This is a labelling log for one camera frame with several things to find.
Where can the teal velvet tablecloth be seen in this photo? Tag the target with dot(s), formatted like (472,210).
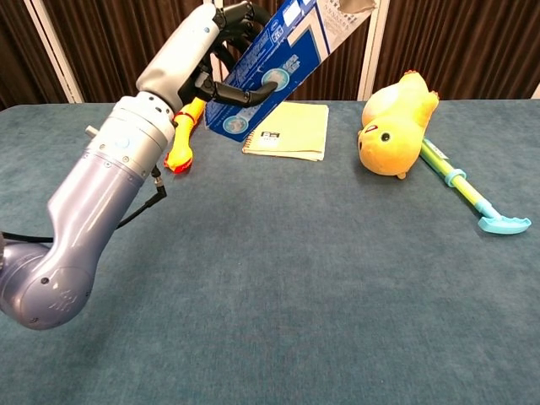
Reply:
(295,295)

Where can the yellow plush chick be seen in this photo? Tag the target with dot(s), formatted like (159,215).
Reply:
(396,139)

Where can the dark brown pleated curtain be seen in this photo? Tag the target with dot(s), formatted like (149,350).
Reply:
(464,42)

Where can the yellow spiral notebook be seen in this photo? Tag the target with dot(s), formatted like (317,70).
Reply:
(295,135)

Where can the lilac grey left robot arm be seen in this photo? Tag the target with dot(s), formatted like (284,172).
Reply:
(84,202)

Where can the green blue toy water pump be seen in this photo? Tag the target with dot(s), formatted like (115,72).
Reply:
(464,190)

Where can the blue cardboard box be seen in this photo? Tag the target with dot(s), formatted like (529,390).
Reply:
(295,55)

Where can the yellow rubber chicken toy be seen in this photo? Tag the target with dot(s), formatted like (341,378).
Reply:
(181,147)

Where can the white partition frame post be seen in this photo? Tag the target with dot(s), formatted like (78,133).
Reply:
(536,90)
(52,50)
(369,63)

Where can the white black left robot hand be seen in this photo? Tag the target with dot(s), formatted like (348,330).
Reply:
(177,55)

